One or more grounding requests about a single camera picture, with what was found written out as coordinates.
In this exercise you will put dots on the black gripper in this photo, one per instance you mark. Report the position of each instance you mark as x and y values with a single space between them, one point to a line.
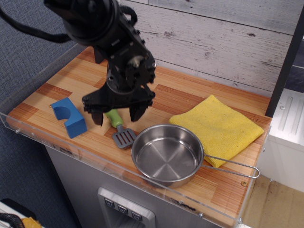
116 94

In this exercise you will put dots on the green handled grey spatula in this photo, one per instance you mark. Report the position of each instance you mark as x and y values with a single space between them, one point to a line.
123 137

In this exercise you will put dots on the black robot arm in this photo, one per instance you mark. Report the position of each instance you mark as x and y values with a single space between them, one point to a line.
109 29

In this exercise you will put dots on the yellow cloth napkin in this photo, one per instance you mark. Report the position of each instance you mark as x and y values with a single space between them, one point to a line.
223 132

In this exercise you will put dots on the blue arch block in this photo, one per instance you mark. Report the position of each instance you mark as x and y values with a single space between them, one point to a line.
75 124

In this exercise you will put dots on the stainless steel pan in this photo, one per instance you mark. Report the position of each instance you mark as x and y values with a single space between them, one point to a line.
168 155

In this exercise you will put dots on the grey cabinet with dispenser panel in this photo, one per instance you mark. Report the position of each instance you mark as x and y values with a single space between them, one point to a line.
101 199

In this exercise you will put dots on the yellow object bottom left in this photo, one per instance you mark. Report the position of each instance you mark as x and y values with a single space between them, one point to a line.
31 223

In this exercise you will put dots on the white appliance at right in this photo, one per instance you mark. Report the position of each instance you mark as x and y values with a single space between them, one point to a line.
282 156

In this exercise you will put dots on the dark left post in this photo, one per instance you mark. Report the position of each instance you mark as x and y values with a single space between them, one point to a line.
98 57

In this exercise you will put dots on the dark post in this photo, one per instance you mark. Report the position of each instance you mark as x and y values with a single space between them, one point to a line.
287 65
98 57

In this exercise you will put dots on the clear acrylic guard rail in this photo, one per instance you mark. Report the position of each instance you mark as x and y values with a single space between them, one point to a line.
216 196

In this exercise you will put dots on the dark right post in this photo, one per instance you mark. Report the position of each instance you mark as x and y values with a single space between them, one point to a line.
287 65

